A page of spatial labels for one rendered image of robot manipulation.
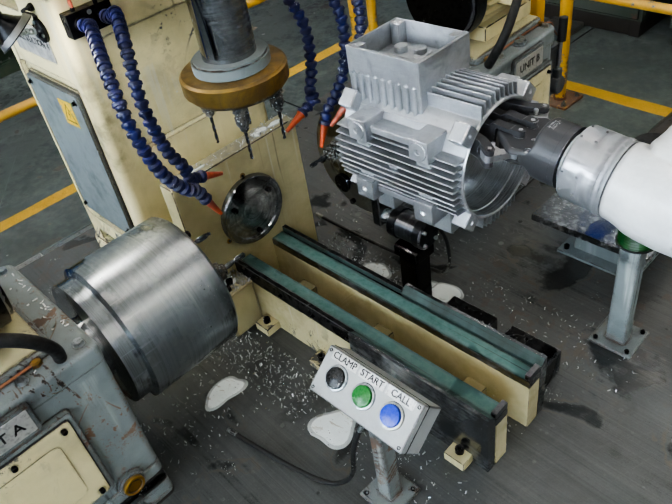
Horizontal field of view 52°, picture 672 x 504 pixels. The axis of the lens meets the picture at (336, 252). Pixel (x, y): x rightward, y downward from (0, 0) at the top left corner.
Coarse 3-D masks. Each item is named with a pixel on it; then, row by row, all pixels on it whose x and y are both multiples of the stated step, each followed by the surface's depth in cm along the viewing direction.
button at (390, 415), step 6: (384, 408) 89; (390, 408) 88; (396, 408) 88; (384, 414) 89; (390, 414) 88; (396, 414) 88; (384, 420) 88; (390, 420) 88; (396, 420) 87; (390, 426) 88
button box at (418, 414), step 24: (336, 360) 95; (360, 360) 96; (312, 384) 97; (360, 384) 92; (384, 384) 90; (360, 408) 91; (408, 408) 88; (432, 408) 88; (384, 432) 89; (408, 432) 87
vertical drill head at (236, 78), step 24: (192, 0) 103; (216, 0) 102; (240, 0) 105; (192, 24) 108; (216, 24) 104; (240, 24) 106; (216, 48) 107; (240, 48) 108; (264, 48) 111; (192, 72) 113; (216, 72) 108; (240, 72) 108; (264, 72) 109; (288, 72) 114; (192, 96) 110; (216, 96) 107; (240, 96) 107; (264, 96) 109; (240, 120) 112
